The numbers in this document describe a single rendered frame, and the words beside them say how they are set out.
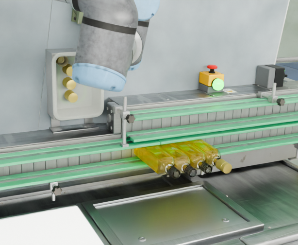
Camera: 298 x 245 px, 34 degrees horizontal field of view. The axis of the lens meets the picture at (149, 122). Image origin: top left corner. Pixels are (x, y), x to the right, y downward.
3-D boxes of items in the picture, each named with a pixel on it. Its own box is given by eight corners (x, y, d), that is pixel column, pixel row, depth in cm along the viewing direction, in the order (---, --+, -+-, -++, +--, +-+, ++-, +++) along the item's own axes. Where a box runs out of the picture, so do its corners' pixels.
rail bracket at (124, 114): (112, 139, 165) (126, 152, 155) (112, 91, 160) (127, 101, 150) (120, 138, 167) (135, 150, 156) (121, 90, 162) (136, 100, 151)
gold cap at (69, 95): (63, 90, 165) (67, 93, 161) (74, 89, 166) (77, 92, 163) (64, 100, 166) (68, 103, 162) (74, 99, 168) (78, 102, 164)
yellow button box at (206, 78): (197, 88, 191) (207, 93, 184) (198, 69, 188) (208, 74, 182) (212, 87, 194) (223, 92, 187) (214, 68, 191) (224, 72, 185)
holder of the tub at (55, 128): (47, 128, 169) (54, 135, 162) (45, 49, 160) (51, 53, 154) (94, 123, 176) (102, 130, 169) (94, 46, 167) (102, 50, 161)
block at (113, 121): (104, 128, 171) (111, 134, 165) (104, 102, 168) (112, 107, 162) (114, 127, 172) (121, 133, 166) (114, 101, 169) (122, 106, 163)
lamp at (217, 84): (210, 90, 184) (215, 92, 182) (211, 78, 183) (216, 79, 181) (220, 89, 186) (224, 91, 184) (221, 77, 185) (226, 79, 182)
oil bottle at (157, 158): (133, 154, 172) (161, 178, 153) (133, 139, 170) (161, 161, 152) (148, 152, 174) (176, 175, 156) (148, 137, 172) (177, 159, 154)
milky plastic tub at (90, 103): (47, 114, 167) (54, 121, 159) (45, 48, 160) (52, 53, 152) (95, 109, 174) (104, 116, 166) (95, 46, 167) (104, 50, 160)
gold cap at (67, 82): (62, 77, 163) (66, 79, 160) (72, 76, 165) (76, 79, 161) (62, 87, 164) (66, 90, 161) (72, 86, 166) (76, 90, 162)
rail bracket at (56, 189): (41, 191, 161) (52, 209, 149) (40, 171, 158) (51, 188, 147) (53, 189, 162) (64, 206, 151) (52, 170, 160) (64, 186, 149)
